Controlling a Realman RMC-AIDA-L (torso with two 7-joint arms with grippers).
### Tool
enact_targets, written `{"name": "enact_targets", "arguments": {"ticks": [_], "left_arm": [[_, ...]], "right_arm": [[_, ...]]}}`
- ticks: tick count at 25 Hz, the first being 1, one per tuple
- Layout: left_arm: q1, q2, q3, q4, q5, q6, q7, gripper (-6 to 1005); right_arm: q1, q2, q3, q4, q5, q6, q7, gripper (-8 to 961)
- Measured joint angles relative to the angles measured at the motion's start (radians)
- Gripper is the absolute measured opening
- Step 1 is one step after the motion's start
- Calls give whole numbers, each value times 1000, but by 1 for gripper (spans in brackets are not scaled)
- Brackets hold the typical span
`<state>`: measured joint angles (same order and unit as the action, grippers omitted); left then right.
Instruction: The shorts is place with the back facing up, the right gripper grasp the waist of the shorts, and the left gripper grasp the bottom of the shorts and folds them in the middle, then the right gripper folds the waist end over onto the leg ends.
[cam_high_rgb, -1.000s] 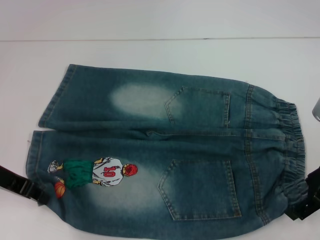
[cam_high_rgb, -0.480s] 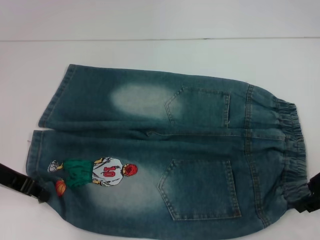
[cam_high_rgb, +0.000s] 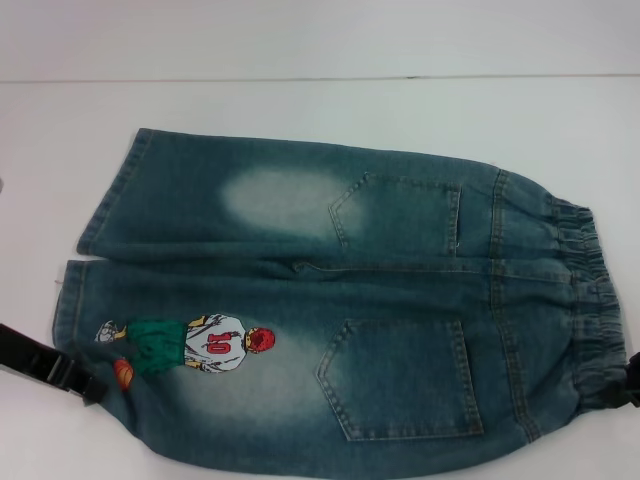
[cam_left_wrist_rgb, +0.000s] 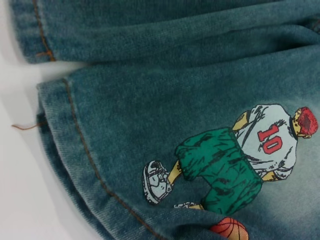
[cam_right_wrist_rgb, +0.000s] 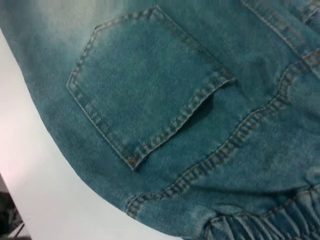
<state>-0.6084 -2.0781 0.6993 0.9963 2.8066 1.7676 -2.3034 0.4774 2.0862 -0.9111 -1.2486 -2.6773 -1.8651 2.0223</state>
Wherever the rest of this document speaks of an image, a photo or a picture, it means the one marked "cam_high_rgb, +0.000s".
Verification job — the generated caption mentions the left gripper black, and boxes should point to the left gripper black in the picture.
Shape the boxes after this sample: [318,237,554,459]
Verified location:
[0,322,107,408]

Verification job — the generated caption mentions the blue denim shorts with print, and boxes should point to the blue denim shorts with print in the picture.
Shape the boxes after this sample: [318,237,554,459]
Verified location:
[52,127,634,446]

